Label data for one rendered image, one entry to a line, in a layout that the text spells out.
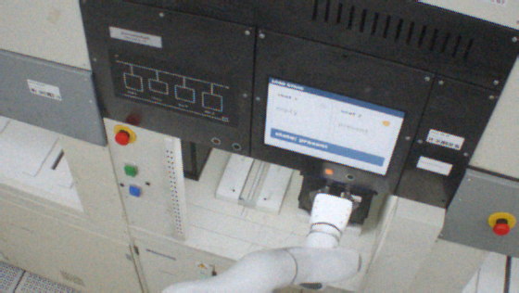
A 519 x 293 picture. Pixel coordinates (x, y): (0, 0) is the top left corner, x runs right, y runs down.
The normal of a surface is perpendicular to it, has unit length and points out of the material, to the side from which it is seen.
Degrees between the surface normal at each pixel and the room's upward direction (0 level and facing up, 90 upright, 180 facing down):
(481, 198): 90
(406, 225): 90
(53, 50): 90
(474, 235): 90
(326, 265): 37
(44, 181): 0
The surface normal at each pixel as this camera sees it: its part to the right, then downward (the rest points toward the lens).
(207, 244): 0.05, -0.62
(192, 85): -0.29, 0.74
